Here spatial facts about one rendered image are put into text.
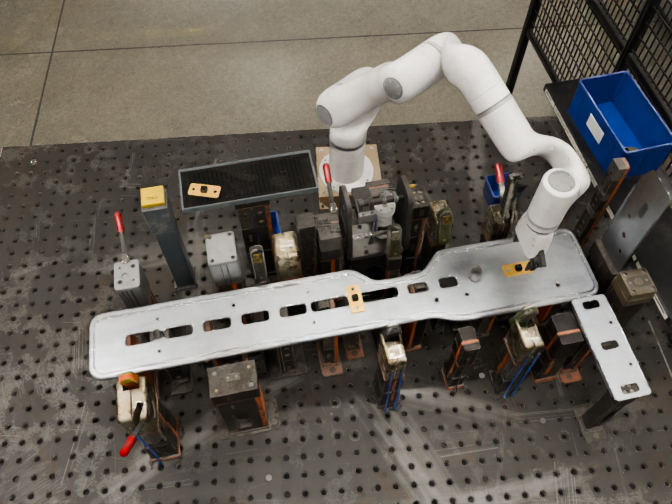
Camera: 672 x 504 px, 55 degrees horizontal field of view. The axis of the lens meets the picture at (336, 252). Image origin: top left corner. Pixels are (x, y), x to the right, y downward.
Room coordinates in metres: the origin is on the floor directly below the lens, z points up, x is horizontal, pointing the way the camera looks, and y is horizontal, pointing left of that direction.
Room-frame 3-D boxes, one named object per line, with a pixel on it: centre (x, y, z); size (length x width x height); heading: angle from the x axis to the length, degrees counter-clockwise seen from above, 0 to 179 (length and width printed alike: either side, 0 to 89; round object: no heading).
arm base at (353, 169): (1.42, -0.04, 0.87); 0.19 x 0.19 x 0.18
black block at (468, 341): (0.70, -0.35, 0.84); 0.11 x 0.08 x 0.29; 12
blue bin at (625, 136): (1.35, -0.86, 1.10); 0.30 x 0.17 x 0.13; 14
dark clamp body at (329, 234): (1.00, 0.02, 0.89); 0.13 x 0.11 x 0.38; 12
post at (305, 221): (1.00, 0.08, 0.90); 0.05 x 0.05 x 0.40; 12
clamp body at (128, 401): (0.51, 0.49, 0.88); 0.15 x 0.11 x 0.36; 12
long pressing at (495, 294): (0.80, -0.03, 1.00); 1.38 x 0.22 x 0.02; 102
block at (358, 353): (0.82, -0.05, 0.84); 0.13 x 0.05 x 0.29; 12
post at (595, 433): (0.56, -0.74, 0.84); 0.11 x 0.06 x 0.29; 12
